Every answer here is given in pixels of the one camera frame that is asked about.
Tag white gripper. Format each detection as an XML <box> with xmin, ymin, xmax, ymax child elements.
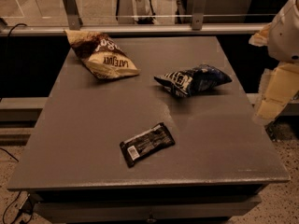
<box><xmin>249</xmin><ymin>0</ymin><xmax>299</xmax><ymax>121</ymax></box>

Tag blue chip bag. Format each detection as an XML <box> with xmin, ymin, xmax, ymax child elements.
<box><xmin>154</xmin><ymin>64</ymin><xmax>232</xmax><ymax>98</ymax></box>

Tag black rxbar chocolate bar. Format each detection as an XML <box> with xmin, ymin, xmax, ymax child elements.
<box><xmin>120</xmin><ymin>122</ymin><xmax>176</xmax><ymax>168</ymax></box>

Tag brown Late July chip bag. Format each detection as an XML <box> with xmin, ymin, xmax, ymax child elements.
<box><xmin>64</xmin><ymin>30</ymin><xmax>140</xmax><ymax>79</ymax></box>

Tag grey table drawer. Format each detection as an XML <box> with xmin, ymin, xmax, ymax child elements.
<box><xmin>34</xmin><ymin>195</ymin><xmax>262</xmax><ymax>223</ymax></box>

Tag metal window rail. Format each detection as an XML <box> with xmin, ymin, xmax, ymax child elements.
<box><xmin>0</xmin><ymin>23</ymin><xmax>266</xmax><ymax>36</ymax></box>

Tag right metal rail bracket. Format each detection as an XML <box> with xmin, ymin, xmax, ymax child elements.
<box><xmin>192</xmin><ymin>0</ymin><xmax>206</xmax><ymax>30</ymax></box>

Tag metal rail bracket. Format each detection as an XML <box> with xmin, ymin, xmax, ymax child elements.
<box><xmin>192</xmin><ymin>0</ymin><xmax>206</xmax><ymax>30</ymax></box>
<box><xmin>63</xmin><ymin>0</ymin><xmax>83</xmax><ymax>30</ymax></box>

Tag left metal rail bracket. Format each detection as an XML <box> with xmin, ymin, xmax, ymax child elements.
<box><xmin>63</xmin><ymin>0</ymin><xmax>83</xmax><ymax>30</ymax></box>

